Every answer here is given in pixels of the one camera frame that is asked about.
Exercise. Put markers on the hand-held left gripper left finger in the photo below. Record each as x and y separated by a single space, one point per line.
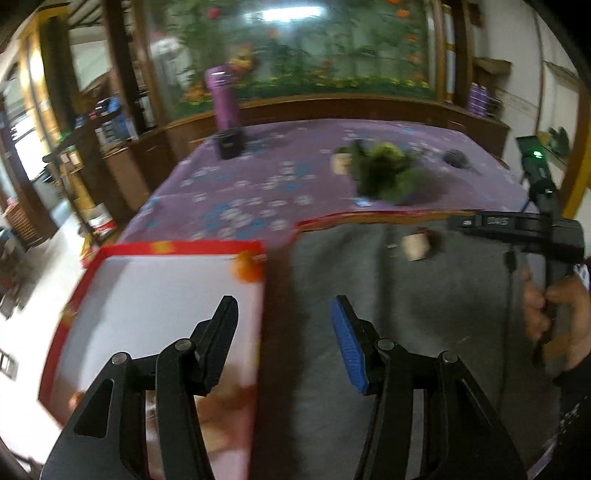
219 337

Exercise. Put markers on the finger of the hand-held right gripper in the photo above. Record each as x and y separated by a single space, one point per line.
466 224

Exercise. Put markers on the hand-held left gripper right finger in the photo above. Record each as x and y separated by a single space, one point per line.
348 344

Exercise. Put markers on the red and white cardboard box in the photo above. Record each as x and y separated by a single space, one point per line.
161 295

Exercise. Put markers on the small orange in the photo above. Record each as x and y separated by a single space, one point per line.
249 270

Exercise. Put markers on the person's right forearm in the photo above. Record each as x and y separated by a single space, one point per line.
575 406

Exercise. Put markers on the person's right hand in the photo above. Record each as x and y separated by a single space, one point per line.
572 318

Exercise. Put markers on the black computer mouse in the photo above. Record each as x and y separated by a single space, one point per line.
457 158

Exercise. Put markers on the grey cloth with red edge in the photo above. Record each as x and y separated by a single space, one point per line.
438 323

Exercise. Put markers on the green leafy plant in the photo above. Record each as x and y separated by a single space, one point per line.
383 173

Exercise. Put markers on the small purple container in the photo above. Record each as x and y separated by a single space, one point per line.
478 99

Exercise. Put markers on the small beige pot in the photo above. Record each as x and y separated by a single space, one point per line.
341 162

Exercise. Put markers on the red and white bucket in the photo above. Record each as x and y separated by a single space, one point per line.
102 222

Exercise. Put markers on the small black box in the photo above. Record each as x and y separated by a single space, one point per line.
231 143

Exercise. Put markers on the purple thermos bottle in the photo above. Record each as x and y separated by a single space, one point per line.
225 99

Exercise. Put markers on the large glass aquarium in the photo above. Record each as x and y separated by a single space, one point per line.
300 41

